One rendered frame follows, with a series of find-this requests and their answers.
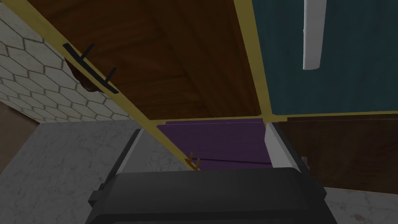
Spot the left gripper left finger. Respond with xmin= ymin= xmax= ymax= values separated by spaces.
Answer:
xmin=100 ymin=127 xmax=145 ymax=187

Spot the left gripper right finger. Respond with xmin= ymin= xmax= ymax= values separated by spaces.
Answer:
xmin=265 ymin=122 xmax=312 ymax=175

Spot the purple drawer front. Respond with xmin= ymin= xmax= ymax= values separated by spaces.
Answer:
xmin=156 ymin=118 xmax=273 ymax=172

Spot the dark brown drawer front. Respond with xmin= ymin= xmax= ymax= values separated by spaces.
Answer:
xmin=273 ymin=114 xmax=398 ymax=195

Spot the brown wooden cupboard door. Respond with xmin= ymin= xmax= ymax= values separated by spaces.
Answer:
xmin=26 ymin=0 xmax=262 ymax=121

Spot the teal cupboard door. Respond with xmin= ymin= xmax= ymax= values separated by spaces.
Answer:
xmin=250 ymin=0 xmax=398 ymax=116

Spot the gold drawer handle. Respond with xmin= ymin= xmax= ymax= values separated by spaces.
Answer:
xmin=185 ymin=151 xmax=201 ymax=172

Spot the black bar handle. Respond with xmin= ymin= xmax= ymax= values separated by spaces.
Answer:
xmin=62 ymin=42 xmax=120 ymax=95

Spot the white bar handle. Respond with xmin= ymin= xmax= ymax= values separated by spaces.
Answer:
xmin=302 ymin=0 xmax=327 ymax=71

